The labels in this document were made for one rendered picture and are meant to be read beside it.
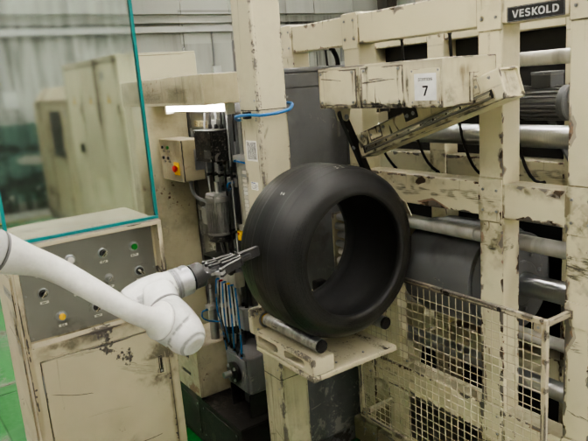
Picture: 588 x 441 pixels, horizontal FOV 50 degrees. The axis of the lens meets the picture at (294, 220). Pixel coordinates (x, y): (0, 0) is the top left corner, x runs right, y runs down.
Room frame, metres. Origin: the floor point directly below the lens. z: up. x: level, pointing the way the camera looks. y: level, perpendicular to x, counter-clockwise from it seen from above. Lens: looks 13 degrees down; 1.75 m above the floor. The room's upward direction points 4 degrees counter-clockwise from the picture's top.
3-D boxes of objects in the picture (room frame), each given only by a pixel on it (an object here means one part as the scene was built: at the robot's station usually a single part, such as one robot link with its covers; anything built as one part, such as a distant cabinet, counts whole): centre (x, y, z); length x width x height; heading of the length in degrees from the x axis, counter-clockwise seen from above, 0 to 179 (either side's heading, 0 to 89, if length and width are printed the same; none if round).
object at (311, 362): (2.04, 0.04, 0.83); 0.36 x 0.09 x 0.06; 34
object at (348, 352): (2.12, -0.08, 0.80); 0.37 x 0.36 x 0.02; 124
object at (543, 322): (2.11, -0.48, 0.65); 0.90 x 0.02 x 0.70; 34
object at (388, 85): (2.18, -0.40, 1.71); 0.61 x 0.25 x 0.15; 34
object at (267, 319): (2.03, 0.04, 0.90); 0.35 x 0.05 x 0.05; 34
